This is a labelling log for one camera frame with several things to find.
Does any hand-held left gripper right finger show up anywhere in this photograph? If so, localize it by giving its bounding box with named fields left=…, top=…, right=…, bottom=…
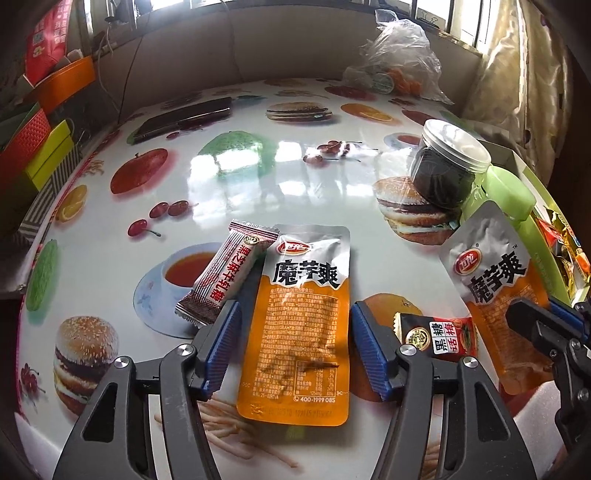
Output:
left=351, top=301, right=539, bottom=480

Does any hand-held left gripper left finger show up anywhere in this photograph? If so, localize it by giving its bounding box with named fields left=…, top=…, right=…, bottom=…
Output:
left=53, top=300, right=243, bottom=480

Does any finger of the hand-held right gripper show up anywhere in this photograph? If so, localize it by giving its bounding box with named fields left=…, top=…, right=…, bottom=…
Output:
left=505, top=298, right=591, bottom=445
left=549, top=298, right=591, bottom=341

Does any orange silver snack pouch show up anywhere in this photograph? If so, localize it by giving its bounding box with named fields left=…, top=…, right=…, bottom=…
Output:
left=236, top=223, right=352, bottom=428
left=438, top=200, right=555, bottom=396

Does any green cardboard box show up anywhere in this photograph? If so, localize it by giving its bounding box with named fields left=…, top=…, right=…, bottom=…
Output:
left=480, top=138, right=591, bottom=306

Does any red black candy packet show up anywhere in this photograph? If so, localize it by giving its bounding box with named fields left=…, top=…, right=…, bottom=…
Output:
left=392, top=312, right=480, bottom=360

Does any white brown candy packet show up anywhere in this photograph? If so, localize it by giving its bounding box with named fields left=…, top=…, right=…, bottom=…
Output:
left=174, top=219, right=281, bottom=328

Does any red snack packet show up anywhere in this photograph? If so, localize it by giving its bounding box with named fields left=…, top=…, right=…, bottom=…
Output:
left=537, top=219, right=565, bottom=248

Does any dark jar with clear lid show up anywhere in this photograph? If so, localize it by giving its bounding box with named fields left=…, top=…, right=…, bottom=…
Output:
left=410, top=119, right=493, bottom=209

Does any fruit print tablecloth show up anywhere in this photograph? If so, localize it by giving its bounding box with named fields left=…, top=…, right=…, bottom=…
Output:
left=16, top=76, right=591, bottom=480

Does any black white striped box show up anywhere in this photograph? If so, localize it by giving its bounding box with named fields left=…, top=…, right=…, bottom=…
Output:
left=18, top=178, right=64, bottom=241

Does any black phone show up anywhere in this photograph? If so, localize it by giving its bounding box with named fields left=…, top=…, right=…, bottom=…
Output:
left=131, top=97, right=232, bottom=142

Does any patterned cream curtain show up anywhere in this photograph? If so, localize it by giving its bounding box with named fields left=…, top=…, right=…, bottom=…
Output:
left=462, top=0, right=574, bottom=154

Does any yellow green box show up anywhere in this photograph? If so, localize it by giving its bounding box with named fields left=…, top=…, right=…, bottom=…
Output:
left=23, top=120, right=75, bottom=193

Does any red box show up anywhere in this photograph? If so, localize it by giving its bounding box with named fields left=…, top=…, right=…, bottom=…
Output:
left=0, top=108, right=52, bottom=195

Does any clear plastic bag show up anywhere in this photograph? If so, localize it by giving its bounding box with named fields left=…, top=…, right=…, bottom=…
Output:
left=342, top=9, right=456, bottom=108

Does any orange box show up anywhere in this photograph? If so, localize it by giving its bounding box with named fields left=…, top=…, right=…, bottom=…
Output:
left=34, top=55, right=96, bottom=114

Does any red printed bag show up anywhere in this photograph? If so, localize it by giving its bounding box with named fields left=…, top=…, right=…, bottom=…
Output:
left=23, top=0, right=75, bottom=86

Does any thin dark cable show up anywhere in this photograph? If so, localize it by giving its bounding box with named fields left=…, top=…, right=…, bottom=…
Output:
left=95, top=25, right=140, bottom=126

